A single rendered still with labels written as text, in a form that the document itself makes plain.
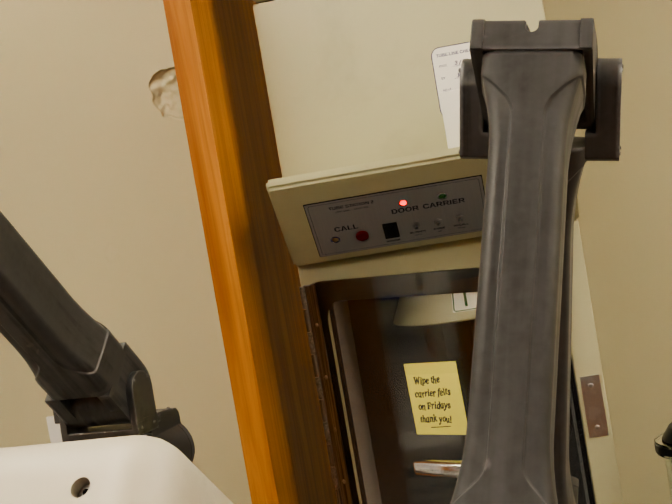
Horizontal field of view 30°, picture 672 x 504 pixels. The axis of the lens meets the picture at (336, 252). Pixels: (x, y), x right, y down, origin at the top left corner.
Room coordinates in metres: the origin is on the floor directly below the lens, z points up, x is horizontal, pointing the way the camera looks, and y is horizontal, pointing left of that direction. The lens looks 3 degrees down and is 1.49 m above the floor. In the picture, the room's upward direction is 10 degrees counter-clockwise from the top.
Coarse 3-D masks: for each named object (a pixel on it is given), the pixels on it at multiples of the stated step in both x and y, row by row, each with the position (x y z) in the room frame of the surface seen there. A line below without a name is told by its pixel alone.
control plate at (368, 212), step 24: (384, 192) 1.32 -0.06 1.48; (408, 192) 1.33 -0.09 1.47; (432, 192) 1.33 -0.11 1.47; (456, 192) 1.33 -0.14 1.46; (480, 192) 1.33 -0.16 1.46; (312, 216) 1.35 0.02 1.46; (336, 216) 1.35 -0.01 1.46; (360, 216) 1.35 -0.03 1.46; (384, 216) 1.35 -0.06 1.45; (408, 216) 1.35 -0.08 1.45; (432, 216) 1.35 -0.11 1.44; (480, 216) 1.36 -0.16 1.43; (384, 240) 1.38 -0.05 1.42; (408, 240) 1.38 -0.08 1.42
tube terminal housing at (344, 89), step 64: (320, 0) 1.42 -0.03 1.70; (384, 0) 1.41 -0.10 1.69; (448, 0) 1.40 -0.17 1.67; (512, 0) 1.39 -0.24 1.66; (320, 64) 1.42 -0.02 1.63; (384, 64) 1.41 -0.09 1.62; (320, 128) 1.42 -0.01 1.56; (384, 128) 1.42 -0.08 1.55; (384, 256) 1.42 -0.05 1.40; (448, 256) 1.41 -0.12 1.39; (576, 256) 1.39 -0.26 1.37; (576, 320) 1.39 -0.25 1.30; (576, 384) 1.42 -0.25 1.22
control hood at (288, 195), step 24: (336, 168) 1.31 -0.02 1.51; (360, 168) 1.30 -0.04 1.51; (384, 168) 1.30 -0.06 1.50; (408, 168) 1.30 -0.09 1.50; (432, 168) 1.30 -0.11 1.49; (456, 168) 1.30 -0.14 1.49; (480, 168) 1.30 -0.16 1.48; (288, 192) 1.32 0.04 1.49; (312, 192) 1.32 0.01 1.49; (336, 192) 1.32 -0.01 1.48; (360, 192) 1.32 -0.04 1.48; (288, 216) 1.35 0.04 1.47; (576, 216) 1.37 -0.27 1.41; (288, 240) 1.37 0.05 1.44; (312, 240) 1.38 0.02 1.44; (432, 240) 1.38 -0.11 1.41
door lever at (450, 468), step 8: (416, 464) 1.24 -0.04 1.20; (424, 464) 1.24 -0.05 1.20; (432, 464) 1.23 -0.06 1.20; (440, 464) 1.22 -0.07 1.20; (448, 464) 1.21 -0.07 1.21; (456, 464) 1.20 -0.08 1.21; (416, 472) 1.25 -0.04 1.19; (424, 472) 1.24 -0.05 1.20; (432, 472) 1.23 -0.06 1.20; (440, 472) 1.22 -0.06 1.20; (448, 472) 1.21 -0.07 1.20; (456, 472) 1.20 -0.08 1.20
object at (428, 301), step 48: (336, 288) 1.38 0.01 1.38; (384, 288) 1.32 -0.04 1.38; (432, 288) 1.27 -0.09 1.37; (336, 336) 1.39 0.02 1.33; (384, 336) 1.33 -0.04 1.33; (432, 336) 1.28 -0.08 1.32; (336, 384) 1.40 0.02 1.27; (384, 384) 1.34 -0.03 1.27; (384, 432) 1.35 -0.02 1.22; (384, 480) 1.36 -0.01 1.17; (432, 480) 1.30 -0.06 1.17
